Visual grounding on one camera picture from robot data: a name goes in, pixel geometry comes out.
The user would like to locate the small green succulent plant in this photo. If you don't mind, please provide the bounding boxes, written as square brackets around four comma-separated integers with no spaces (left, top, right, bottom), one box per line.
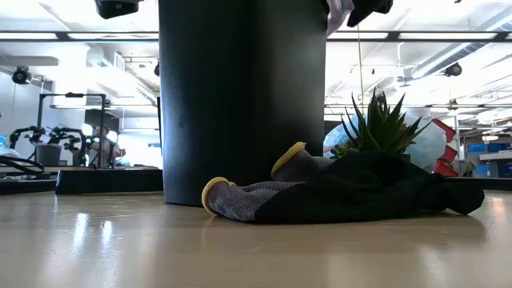
[330,86,433,159]

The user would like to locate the long overhead light rail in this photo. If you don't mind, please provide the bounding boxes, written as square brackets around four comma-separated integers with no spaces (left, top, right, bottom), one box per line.
[0,30,512,42]

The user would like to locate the background wooden table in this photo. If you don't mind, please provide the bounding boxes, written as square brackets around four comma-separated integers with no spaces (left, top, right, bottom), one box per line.
[0,164,161,175]

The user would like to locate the black plastic trash bin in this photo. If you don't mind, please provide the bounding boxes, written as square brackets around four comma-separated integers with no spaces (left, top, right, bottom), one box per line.
[158,0,329,207]

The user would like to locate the thin hanging cable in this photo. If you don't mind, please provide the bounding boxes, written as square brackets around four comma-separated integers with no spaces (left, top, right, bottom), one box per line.
[355,24,366,106]

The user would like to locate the dark background screen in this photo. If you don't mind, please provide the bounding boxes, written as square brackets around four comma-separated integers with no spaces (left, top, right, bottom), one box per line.
[323,119,343,137]

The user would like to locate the grey black yellow-cuffed glove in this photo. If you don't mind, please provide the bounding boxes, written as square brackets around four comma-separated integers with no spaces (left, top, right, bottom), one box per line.
[270,141,413,189]
[201,159,486,224]

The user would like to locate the blue plastic trash bag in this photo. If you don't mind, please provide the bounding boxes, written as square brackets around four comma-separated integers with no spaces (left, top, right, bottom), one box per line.
[322,114,448,172]

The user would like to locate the black background rig frame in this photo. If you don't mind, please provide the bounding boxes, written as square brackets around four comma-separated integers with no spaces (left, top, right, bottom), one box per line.
[37,91,108,169]

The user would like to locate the person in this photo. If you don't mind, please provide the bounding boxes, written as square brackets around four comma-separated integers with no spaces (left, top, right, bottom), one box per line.
[88,124,126,169]

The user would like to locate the red metal cart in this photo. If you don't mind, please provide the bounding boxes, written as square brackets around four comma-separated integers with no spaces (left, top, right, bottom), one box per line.
[430,118,461,178]

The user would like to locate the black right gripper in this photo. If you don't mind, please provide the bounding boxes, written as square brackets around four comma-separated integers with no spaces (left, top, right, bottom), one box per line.
[346,0,394,29]

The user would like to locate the blue storage bin shelf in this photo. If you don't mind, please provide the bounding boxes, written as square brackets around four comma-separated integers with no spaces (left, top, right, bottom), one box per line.
[466,142,512,179]

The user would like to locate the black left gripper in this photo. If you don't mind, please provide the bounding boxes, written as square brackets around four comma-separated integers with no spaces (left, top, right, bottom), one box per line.
[94,0,145,20]

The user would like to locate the dark background bin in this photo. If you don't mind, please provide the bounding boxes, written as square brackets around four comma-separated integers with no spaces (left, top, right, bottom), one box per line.
[34,143,63,167]

